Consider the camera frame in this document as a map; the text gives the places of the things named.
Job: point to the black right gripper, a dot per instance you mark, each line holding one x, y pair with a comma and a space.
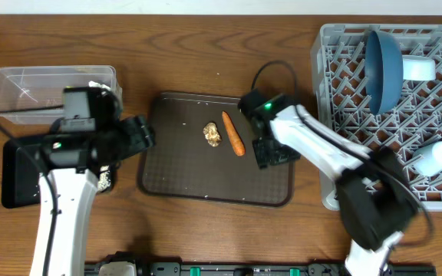
265, 159

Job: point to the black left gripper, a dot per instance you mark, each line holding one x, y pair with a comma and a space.
142, 134

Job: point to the orange carrot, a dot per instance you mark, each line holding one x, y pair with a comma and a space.
234, 138

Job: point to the brown food scrap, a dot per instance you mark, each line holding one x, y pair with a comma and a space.
212, 135

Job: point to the white tissue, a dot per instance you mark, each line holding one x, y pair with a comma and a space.
98, 85

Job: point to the dark brown serving tray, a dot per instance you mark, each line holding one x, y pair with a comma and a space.
183, 164

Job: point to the dark blue plate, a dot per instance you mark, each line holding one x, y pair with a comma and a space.
383, 67

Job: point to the small light blue cup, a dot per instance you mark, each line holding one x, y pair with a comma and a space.
430, 162

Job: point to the light blue bowl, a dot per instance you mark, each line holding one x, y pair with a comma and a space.
418, 68

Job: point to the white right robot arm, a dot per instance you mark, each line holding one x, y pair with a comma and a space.
375, 204

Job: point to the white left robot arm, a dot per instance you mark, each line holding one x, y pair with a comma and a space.
70, 164

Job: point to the black waste bin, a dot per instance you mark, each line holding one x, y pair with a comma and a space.
20, 177

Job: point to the clear plastic waste bin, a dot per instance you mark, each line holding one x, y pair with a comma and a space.
30, 95

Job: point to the white rice pile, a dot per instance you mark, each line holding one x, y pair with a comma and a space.
104, 178

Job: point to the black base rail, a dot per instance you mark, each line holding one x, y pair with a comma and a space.
125, 263

